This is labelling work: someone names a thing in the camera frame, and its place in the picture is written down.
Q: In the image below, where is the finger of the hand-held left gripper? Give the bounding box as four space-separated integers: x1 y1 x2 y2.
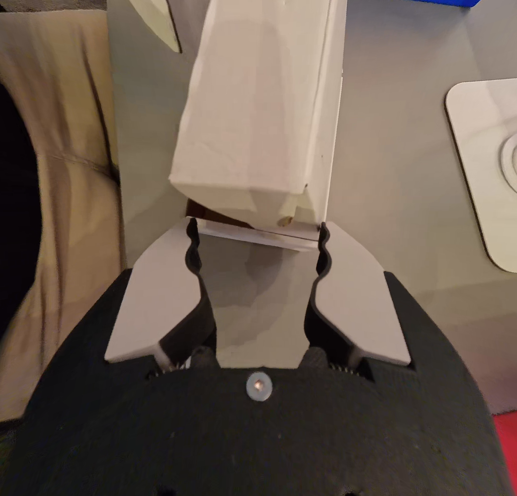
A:
115 0 183 54

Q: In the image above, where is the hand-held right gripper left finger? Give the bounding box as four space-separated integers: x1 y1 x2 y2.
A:
104 217 217 370

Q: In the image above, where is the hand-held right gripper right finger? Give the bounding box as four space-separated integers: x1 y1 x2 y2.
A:
304 222 412 368

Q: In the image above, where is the white cardboard mailer box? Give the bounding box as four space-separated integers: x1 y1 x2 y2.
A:
168 0 349 254

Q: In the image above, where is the person's beige pants leg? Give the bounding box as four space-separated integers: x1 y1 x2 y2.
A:
0 10 127 424

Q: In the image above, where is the red plastic bin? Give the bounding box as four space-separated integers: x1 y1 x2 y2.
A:
490 413 517 496

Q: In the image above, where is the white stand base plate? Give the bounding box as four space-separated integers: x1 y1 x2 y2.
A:
444 78 517 274

